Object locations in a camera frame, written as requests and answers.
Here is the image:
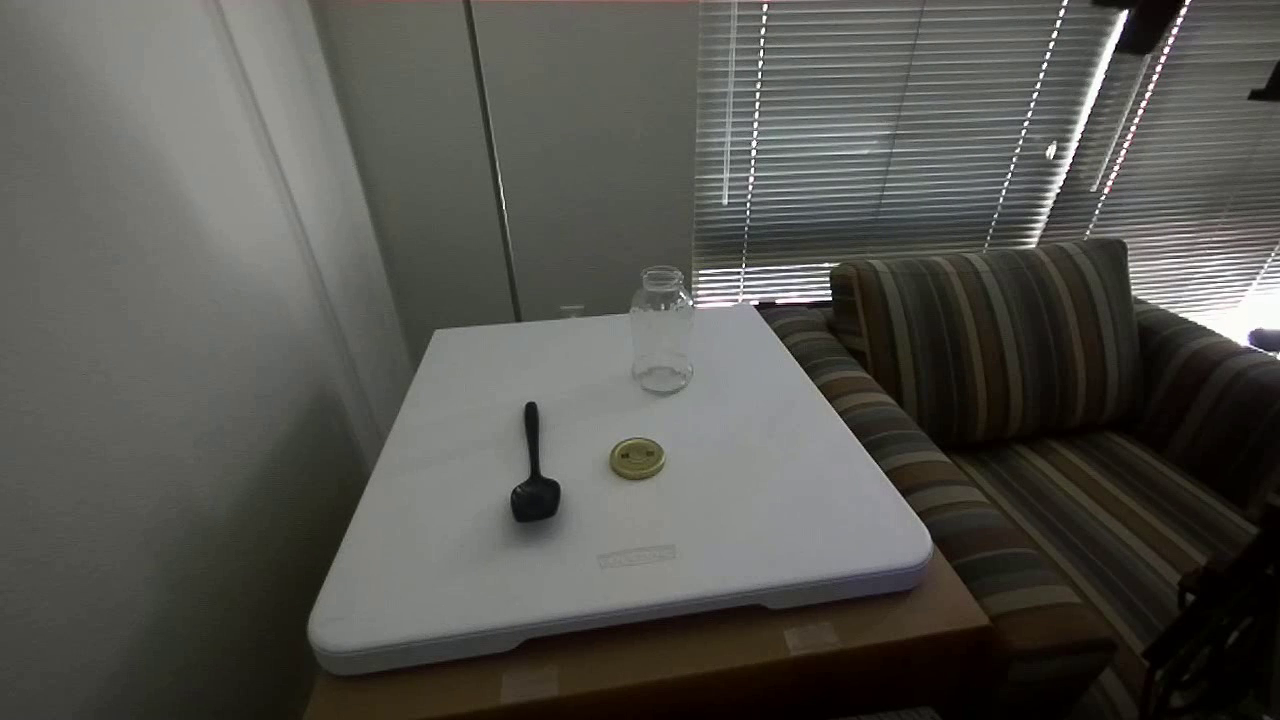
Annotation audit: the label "black plastic spoon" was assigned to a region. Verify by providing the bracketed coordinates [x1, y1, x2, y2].
[509, 396, 566, 525]

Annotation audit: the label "clear glass jar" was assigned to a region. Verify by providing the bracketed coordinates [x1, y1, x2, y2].
[629, 266, 702, 399]

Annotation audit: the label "gold metal jar lid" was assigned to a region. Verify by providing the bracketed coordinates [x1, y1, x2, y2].
[606, 431, 668, 485]

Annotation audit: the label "white table board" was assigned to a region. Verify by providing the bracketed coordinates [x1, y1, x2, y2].
[299, 553, 998, 720]

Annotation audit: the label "white window blinds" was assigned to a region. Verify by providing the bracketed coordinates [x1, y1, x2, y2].
[1038, 0, 1280, 344]
[694, 0, 1132, 313]

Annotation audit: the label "striped sofa cushion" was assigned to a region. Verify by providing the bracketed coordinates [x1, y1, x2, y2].
[829, 235, 1144, 457]

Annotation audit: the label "striped fabric sofa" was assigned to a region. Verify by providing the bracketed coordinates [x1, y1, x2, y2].
[758, 297, 1280, 720]

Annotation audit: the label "black metal stand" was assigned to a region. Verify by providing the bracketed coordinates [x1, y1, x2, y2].
[1137, 495, 1280, 720]

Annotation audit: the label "black hanging mount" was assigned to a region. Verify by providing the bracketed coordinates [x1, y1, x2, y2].
[1091, 0, 1192, 61]

